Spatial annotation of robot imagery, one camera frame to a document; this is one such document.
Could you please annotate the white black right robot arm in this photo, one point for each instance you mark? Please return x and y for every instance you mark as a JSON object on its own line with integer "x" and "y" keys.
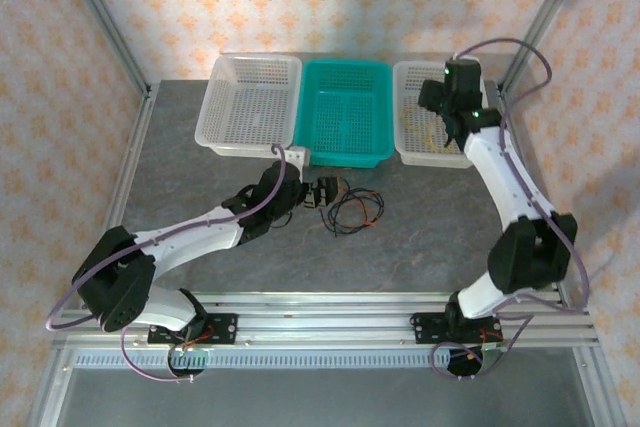
{"x": 500, "y": 177}

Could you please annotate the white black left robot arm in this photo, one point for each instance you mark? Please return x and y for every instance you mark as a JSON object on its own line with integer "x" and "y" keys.
{"x": 190, "y": 242}

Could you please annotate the white perforated plastic basket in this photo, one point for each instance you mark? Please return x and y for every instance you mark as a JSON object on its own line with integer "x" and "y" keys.
{"x": 250, "y": 107}
{"x": 410, "y": 82}

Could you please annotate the teal perforated plastic basket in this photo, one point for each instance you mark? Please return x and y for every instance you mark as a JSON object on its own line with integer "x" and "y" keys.
{"x": 345, "y": 112}

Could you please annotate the aluminium frame post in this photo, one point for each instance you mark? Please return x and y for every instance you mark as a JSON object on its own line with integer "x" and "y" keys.
{"x": 545, "y": 17}
{"x": 100, "y": 17}

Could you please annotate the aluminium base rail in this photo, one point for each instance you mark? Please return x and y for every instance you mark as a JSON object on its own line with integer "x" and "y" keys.
{"x": 325, "y": 322}

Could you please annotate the aluminium side rail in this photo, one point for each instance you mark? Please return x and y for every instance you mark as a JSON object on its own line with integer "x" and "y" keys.
{"x": 132, "y": 157}

